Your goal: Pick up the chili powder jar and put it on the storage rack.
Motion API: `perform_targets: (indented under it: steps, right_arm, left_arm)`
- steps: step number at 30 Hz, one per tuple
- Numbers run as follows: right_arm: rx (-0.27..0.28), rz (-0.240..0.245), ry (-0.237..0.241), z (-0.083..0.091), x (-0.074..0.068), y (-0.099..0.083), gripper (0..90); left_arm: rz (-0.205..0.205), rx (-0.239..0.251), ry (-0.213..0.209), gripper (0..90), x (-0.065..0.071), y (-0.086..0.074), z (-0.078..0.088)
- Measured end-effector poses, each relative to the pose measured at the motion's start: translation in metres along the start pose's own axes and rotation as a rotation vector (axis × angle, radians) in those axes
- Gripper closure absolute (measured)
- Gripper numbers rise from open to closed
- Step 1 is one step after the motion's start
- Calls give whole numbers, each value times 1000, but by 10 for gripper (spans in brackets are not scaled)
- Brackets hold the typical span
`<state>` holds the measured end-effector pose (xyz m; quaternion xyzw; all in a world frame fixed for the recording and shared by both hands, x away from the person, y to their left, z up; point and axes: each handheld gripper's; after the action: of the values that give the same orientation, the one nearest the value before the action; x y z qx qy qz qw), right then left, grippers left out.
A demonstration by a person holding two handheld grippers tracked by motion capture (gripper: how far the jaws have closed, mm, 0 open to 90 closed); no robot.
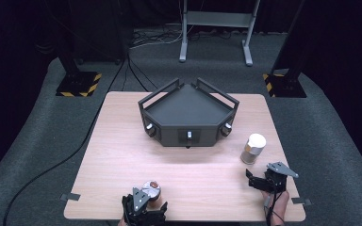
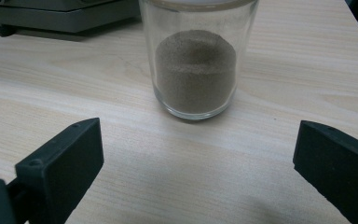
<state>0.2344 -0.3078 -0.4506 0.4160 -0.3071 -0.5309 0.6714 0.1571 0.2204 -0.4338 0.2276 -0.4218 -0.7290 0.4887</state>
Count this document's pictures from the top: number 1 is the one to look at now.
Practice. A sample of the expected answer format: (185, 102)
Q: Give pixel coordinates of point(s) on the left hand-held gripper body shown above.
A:
(138, 201)

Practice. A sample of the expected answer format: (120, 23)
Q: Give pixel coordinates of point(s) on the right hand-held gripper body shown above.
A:
(278, 179)

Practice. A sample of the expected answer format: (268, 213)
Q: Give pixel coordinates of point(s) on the jar with orange contents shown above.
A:
(152, 191)

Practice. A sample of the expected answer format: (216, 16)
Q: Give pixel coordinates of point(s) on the jar with white lid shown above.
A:
(253, 147)

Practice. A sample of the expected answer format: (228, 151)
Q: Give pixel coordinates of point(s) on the person's right hand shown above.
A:
(279, 205)

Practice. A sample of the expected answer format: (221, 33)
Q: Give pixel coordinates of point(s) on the person's left hand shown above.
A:
(121, 223)

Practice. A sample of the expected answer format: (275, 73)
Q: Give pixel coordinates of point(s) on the grey tape piece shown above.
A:
(70, 196)
(301, 201)

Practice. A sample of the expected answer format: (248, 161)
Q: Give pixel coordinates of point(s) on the black stand with striped base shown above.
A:
(284, 85)
(78, 84)

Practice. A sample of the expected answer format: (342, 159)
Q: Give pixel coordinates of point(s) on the grey metal stand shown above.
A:
(217, 19)

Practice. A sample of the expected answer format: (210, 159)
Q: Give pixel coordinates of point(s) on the dark cabinet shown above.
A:
(102, 28)

